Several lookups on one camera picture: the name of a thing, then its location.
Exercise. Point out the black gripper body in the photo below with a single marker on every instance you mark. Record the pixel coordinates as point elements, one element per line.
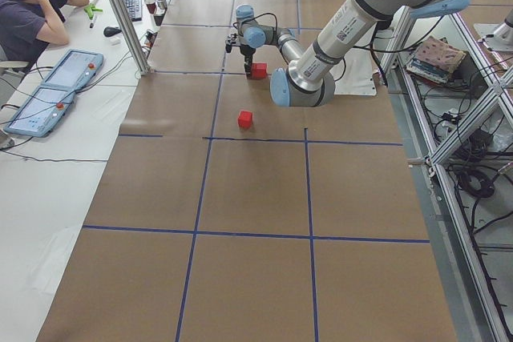
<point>247,53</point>

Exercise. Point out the red block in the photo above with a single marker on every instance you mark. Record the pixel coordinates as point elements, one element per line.
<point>258,70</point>
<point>245,119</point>

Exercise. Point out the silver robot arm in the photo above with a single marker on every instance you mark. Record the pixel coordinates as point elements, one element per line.
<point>497,37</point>
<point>307,81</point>

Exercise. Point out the metal cup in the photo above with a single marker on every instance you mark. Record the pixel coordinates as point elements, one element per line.
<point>161,5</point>

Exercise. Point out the black computer mouse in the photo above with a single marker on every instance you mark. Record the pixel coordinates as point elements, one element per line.
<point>110,31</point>

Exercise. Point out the upper teach pendant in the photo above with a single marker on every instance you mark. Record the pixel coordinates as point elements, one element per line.
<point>74,70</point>

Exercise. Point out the teach pendant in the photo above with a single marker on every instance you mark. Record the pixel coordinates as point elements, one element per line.
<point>41,112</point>
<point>74,70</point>

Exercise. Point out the folded cloth stack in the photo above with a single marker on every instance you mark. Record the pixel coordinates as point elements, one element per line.
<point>435,60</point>

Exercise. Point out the lower teach pendant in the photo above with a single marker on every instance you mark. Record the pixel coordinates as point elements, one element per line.
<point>41,112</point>

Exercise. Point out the seated person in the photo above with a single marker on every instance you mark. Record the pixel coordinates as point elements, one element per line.
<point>29,26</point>

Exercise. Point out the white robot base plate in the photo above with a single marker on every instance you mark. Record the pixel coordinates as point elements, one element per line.
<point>354,76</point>

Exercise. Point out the aluminium frame post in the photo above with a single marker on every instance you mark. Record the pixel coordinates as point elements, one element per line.
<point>130,36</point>

